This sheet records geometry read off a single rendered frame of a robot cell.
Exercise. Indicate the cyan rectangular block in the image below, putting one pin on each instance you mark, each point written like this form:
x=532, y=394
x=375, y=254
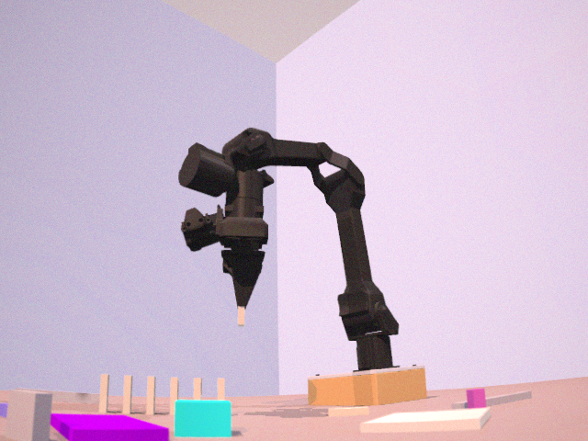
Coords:
x=203, y=418

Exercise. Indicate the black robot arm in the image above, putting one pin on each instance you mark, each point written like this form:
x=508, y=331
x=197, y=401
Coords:
x=362, y=305

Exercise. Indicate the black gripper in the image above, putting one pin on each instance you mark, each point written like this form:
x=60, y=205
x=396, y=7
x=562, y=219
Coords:
x=244, y=232

